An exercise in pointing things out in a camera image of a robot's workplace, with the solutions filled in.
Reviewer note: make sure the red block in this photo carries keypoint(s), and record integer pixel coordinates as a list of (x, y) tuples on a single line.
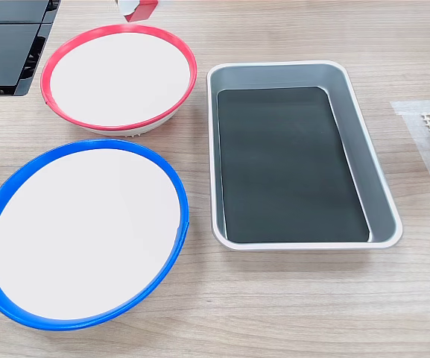
[(145, 11)]

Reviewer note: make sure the white dish with red rim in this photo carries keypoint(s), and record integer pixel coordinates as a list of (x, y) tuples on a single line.
[(117, 78)]

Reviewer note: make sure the white dish with blue rim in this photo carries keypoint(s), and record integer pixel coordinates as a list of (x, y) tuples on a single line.
[(84, 231)]

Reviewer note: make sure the silver metal tray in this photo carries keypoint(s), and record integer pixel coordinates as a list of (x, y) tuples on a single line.
[(380, 197)]

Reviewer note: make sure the black flat panel device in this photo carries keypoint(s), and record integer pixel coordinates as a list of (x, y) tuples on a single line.
[(2, 52)]

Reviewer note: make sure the black mat liner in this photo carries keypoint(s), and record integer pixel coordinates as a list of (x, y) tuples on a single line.
[(274, 168)]

